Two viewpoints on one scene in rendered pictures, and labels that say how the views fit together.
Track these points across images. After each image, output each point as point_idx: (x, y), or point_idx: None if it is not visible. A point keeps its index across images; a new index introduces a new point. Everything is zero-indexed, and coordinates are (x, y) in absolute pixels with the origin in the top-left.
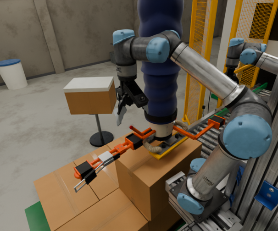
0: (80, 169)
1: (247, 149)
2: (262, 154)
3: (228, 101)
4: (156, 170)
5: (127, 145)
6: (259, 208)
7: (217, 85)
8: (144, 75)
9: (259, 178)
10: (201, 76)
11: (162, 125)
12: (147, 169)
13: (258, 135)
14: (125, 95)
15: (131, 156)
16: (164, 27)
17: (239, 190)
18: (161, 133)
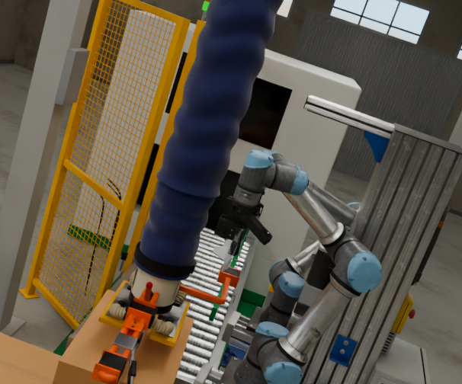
0: (110, 364)
1: (367, 283)
2: (376, 286)
3: (332, 239)
4: (159, 372)
5: None
6: (328, 376)
7: (325, 221)
8: (171, 194)
9: (332, 333)
10: (312, 211)
11: (174, 282)
12: (143, 372)
13: (376, 268)
14: (243, 228)
15: (97, 356)
16: (231, 134)
17: None
18: (168, 299)
